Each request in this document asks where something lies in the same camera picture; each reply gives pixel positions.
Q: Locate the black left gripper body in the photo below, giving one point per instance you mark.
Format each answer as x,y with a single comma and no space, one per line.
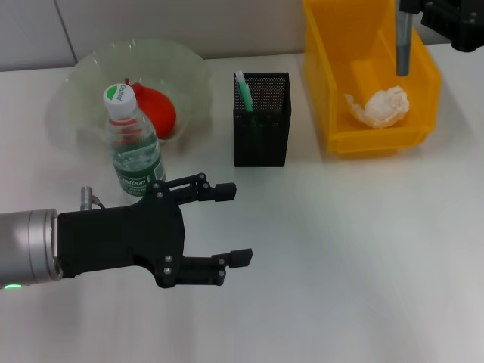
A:
121,242

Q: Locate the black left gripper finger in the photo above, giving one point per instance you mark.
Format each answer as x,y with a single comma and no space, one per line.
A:
211,191
223,264

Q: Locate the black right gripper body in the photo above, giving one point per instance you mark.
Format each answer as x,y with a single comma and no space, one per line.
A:
472,26

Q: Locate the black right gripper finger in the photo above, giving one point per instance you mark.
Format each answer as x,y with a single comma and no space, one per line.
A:
438,15

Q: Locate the grey marker pen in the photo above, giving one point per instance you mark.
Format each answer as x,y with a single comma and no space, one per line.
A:
403,45

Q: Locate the orange fruit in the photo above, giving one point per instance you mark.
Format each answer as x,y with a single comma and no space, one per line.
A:
160,113

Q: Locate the green pen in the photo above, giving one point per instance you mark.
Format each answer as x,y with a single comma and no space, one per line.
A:
246,92

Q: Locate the white paper ball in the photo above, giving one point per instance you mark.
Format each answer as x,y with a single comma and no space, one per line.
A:
382,109

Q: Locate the clear green-label water bottle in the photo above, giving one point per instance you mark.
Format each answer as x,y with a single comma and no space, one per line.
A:
119,98

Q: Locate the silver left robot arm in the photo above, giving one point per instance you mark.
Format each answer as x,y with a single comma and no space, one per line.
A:
26,246

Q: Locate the black mesh pen holder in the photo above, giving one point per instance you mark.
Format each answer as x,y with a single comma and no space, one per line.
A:
272,132

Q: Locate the green glass fruit plate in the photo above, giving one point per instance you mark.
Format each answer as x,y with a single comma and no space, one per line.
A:
177,64

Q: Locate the silver left connector plug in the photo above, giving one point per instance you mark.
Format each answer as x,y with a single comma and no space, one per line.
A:
87,196

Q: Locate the yellow plastic bin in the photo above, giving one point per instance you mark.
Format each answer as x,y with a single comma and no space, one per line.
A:
340,75

